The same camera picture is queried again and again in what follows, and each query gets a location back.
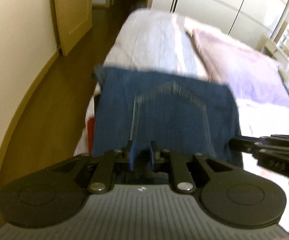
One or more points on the purple blanket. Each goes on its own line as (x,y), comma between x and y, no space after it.
(247,75)

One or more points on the cream nightstand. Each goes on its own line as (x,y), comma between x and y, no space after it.
(274,50)

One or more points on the small white shelf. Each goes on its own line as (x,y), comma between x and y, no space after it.
(285,36)

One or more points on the red cloth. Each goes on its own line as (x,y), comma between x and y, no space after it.
(91,135)

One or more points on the cream wardrobe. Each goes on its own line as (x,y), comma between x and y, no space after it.
(222,5)

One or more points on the dark blue jeans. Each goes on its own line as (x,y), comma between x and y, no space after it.
(172,110)

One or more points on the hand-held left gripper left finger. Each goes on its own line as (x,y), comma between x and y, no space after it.
(132,157)

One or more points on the yellow door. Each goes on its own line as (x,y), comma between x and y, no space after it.
(72,17)

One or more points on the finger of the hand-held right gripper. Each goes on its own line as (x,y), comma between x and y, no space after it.
(242,144)

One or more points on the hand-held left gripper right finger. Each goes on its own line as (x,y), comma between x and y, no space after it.
(152,157)

